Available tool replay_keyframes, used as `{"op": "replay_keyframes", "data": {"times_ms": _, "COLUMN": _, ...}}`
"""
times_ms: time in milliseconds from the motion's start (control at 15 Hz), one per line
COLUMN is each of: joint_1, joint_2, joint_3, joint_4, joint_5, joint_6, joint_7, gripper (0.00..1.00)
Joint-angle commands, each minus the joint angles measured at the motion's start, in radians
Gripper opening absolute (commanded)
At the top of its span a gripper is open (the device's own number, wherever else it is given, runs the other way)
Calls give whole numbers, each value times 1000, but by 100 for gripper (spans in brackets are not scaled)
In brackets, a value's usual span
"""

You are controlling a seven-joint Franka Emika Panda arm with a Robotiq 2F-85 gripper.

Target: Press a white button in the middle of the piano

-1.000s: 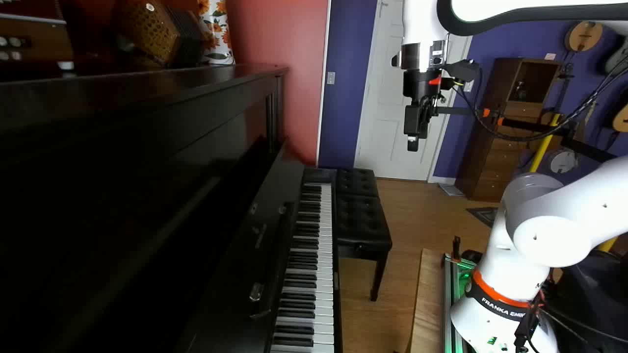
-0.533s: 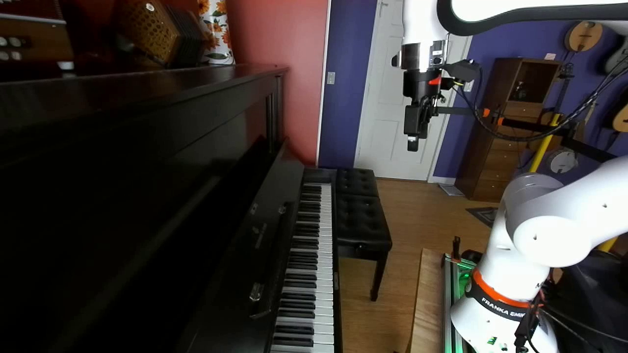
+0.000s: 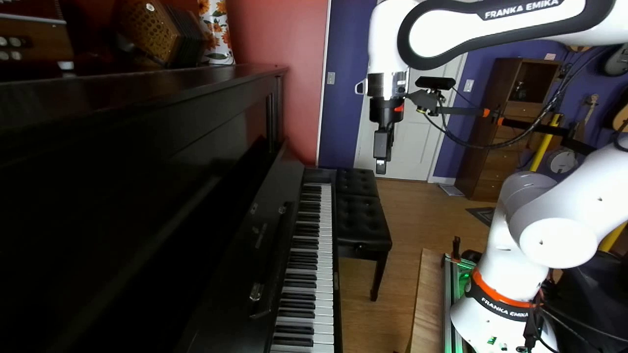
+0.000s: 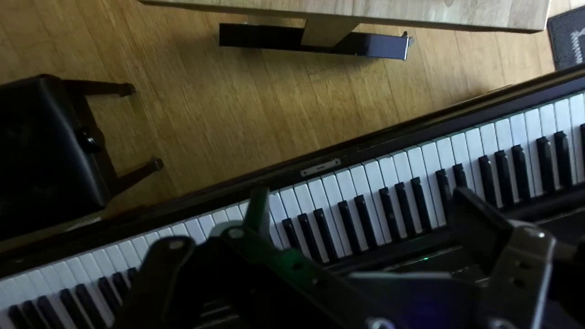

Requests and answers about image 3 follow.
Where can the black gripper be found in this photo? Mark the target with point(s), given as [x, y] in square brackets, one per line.
[385, 108]

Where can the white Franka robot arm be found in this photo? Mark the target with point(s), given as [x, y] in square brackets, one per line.
[555, 222]

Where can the black tufted piano bench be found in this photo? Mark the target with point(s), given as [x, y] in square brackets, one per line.
[359, 216]

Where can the black upright piano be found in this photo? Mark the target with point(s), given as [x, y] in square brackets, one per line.
[163, 216]

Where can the white panel door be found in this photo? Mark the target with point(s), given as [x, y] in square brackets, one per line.
[412, 150]

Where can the brown wooden cabinet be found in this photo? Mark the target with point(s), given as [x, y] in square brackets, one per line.
[487, 157]

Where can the dark floor mat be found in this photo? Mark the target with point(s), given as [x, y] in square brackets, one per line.
[483, 216]

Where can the green metal base clamp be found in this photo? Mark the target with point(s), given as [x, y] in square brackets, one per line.
[461, 275]

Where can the yellow pole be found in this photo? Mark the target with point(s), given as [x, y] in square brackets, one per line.
[544, 148]

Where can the light wooden platform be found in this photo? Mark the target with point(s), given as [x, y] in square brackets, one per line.
[428, 306]

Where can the orange floral vase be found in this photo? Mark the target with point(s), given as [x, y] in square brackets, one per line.
[218, 32]

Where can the wooden box with knobs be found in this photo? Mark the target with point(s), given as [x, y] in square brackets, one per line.
[31, 40]

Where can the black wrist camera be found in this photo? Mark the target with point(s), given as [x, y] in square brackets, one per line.
[432, 85]

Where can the white wall light switch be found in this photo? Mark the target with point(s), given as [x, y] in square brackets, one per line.
[467, 85]
[330, 77]

